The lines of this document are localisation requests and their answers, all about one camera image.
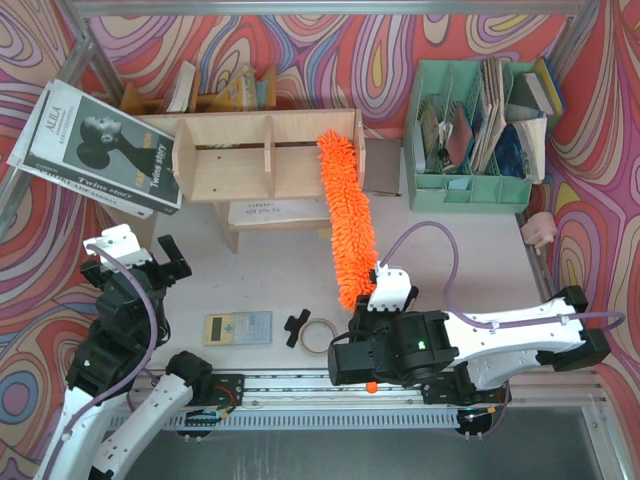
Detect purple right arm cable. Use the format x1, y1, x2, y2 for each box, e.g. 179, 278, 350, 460
377, 220, 627, 332

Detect mint green desk organizer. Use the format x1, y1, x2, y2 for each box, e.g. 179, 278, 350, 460
403, 58, 561, 215

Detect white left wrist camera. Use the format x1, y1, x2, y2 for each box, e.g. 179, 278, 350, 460
83, 224, 152, 268

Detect black plastic clip piece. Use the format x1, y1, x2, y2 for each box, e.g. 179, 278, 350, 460
284, 309, 311, 348

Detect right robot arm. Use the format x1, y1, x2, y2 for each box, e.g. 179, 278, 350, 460
328, 286, 611, 406

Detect pink piggy figure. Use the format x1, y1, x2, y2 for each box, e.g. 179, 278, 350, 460
521, 212, 557, 255

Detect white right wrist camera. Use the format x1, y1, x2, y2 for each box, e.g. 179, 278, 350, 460
367, 263, 412, 312

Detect white spiral notebook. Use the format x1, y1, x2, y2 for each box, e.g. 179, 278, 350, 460
228, 198, 329, 226

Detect light blue paper pad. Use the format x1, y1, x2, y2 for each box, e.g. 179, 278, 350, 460
447, 177, 472, 190

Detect black white magazine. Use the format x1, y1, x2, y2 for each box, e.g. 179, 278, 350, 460
8, 80, 182, 218

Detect masking tape roll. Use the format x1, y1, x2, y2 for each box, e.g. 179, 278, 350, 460
299, 318, 338, 357

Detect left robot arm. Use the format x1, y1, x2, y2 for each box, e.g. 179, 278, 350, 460
36, 224, 245, 479

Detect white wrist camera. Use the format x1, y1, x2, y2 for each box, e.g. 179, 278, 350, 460
367, 263, 412, 312
83, 224, 152, 268

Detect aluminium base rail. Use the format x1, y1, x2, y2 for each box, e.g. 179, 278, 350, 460
163, 367, 610, 436

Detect orange microfiber duster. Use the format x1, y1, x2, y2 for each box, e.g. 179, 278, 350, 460
316, 129, 381, 394

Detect yellow calculator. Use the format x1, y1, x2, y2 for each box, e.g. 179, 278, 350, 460
204, 311, 272, 346

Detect books in green organizer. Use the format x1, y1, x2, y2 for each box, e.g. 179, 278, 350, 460
417, 55, 567, 184

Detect wooden bookshelf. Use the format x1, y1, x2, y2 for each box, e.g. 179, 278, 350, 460
141, 109, 366, 251

